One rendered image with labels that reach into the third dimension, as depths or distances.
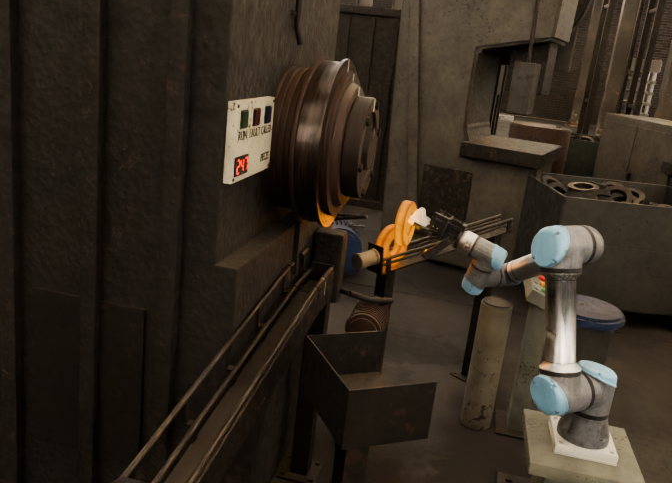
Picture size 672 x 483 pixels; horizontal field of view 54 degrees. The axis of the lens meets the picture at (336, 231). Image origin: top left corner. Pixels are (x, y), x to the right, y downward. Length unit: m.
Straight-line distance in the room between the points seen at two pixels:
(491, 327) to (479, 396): 0.29
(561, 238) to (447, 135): 2.69
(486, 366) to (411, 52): 2.54
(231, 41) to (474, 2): 3.19
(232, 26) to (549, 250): 1.05
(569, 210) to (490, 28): 1.32
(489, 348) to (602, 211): 1.54
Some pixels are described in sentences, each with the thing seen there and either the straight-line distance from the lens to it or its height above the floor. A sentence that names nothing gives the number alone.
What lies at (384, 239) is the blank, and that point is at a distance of 2.37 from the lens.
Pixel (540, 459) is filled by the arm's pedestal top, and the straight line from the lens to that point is 2.12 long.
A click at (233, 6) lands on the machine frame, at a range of 1.46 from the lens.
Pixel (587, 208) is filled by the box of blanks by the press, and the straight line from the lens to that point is 3.89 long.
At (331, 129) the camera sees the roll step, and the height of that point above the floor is 1.18.
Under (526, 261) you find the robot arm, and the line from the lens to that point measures 2.24.
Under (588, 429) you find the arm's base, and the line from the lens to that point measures 2.16.
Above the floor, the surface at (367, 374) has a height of 0.61.
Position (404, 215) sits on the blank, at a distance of 2.22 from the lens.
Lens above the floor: 1.37
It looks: 15 degrees down
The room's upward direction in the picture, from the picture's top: 7 degrees clockwise
